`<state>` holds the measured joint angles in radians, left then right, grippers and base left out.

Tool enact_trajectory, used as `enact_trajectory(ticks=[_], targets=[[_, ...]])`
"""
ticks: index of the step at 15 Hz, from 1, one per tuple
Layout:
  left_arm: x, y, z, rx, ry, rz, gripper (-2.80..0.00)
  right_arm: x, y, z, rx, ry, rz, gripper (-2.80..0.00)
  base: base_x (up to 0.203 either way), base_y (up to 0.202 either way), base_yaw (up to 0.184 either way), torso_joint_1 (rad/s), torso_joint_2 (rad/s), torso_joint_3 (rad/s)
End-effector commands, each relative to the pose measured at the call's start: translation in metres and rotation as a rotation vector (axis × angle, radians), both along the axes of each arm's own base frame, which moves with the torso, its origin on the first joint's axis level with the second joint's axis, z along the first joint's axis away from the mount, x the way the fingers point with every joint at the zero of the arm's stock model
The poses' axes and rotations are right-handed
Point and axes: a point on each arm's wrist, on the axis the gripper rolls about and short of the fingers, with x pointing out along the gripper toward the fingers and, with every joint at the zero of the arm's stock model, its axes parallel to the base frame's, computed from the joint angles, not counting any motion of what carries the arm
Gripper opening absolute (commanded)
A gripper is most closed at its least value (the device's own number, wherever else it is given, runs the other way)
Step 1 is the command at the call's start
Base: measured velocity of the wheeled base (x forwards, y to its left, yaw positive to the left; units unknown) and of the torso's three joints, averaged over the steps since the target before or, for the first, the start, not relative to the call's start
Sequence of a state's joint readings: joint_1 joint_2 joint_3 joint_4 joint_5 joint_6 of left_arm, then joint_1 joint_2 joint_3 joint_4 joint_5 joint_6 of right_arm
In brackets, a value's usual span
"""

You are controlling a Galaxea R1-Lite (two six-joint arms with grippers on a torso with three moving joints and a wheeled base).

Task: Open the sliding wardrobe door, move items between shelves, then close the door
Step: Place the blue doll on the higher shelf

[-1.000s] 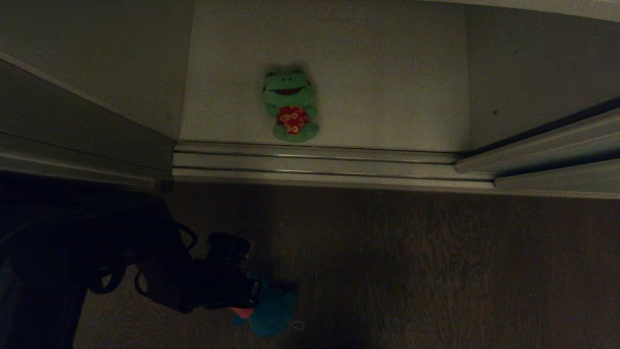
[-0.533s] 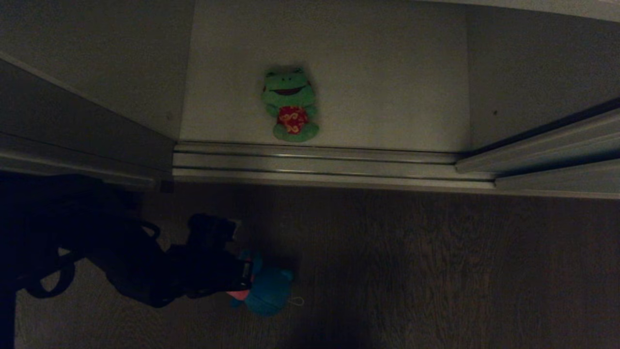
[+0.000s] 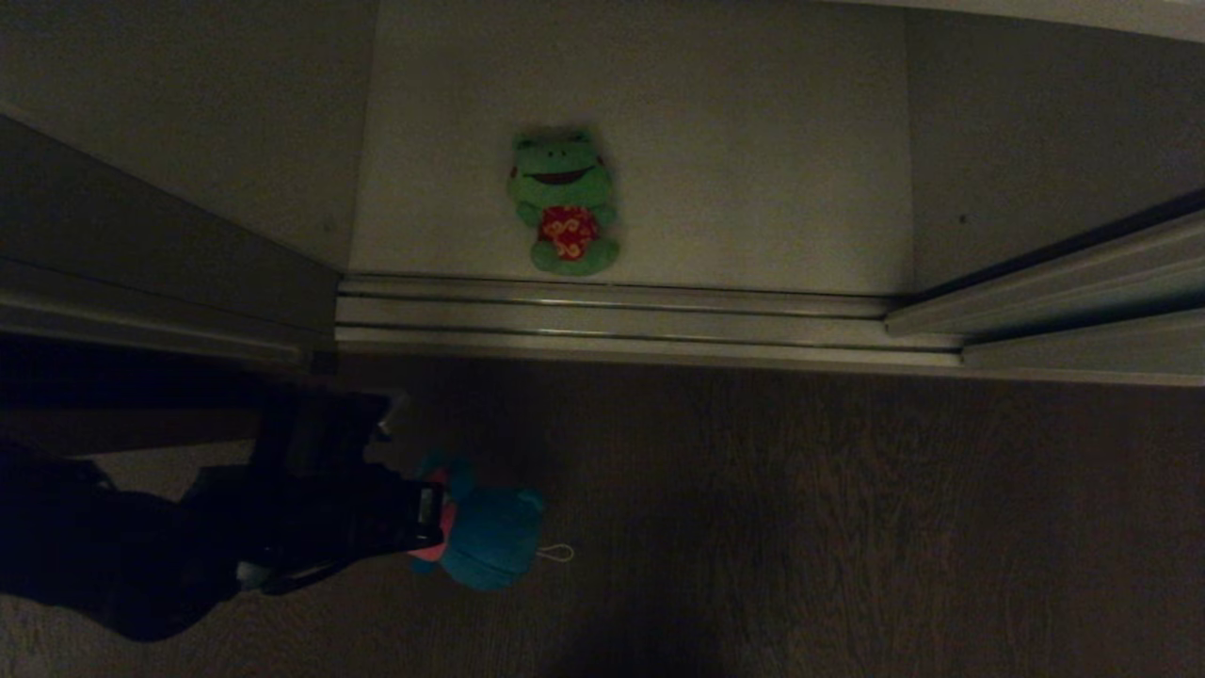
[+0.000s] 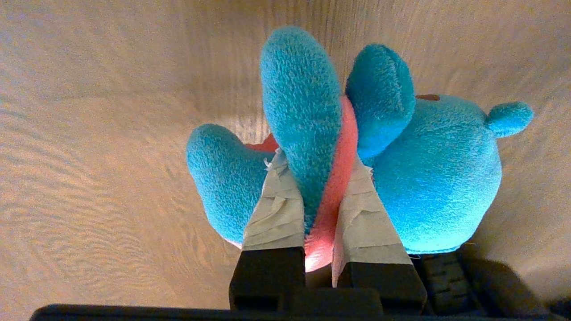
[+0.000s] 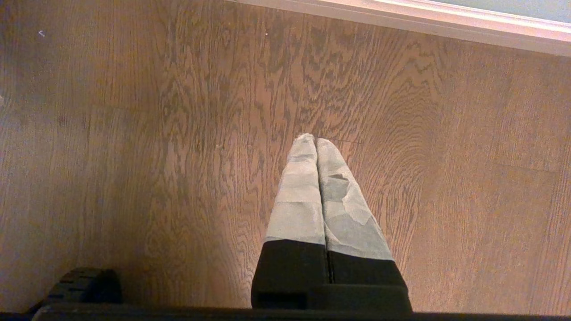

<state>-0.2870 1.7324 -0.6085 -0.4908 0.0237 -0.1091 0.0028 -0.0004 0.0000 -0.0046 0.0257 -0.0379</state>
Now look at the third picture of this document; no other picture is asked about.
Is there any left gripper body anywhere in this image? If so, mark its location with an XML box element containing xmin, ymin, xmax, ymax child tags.
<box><xmin>320</xmin><ymin>463</ymin><xmax>449</xmax><ymax>568</ymax></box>

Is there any blue plush toy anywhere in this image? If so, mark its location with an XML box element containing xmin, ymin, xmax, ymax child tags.
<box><xmin>407</xmin><ymin>450</ymin><xmax>576</xmax><ymax>593</ymax></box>

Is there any metal sliding door track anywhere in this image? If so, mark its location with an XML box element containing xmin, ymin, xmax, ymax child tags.
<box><xmin>334</xmin><ymin>273</ymin><xmax>967</xmax><ymax>368</ymax></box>

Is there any sliding wardrobe door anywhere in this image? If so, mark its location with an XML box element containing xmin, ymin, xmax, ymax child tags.
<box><xmin>883</xmin><ymin>188</ymin><xmax>1205</xmax><ymax>390</ymax></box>
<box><xmin>0</xmin><ymin>111</ymin><xmax>343</xmax><ymax>370</ymax></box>

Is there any green frog plush toy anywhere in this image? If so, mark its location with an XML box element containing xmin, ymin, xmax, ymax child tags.
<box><xmin>506</xmin><ymin>126</ymin><xmax>622</xmax><ymax>278</ymax></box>

